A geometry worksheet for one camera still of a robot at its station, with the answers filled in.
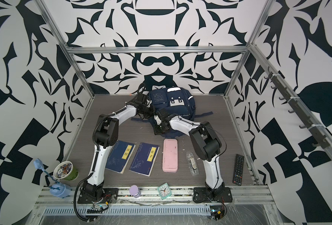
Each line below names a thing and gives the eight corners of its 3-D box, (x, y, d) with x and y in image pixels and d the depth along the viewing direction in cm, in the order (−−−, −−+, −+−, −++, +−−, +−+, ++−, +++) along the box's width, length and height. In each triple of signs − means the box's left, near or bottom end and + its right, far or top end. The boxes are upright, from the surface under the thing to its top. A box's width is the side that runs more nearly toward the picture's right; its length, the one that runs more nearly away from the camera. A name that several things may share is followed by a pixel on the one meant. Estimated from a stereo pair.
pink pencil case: (162, 172, 83) (162, 171, 81) (162, 140, 96) (162, 138, 94) (178, 172, 83) (179, 171, 81) (177, 140, 96) (177, 138, 94)
